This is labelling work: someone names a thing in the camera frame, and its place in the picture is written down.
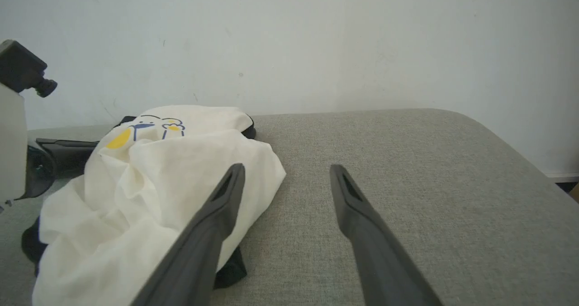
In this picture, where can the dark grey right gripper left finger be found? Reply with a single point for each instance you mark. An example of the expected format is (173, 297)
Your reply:
(199, 247)

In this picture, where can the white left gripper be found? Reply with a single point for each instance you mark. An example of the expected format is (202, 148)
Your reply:
(12, 152)

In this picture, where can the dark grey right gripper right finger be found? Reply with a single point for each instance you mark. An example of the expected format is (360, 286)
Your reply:
(380, 260)

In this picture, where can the cream and black raglan shirt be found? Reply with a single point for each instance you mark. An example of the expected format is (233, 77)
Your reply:
(149, 193)

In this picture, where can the grey fabric sofa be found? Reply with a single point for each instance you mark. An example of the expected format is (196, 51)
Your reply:
(407, 161)

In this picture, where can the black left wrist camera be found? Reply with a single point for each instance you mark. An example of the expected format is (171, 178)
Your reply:
(18, 66)

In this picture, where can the white wall baseboard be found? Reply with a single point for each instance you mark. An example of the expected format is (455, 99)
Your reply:
(564, 176)

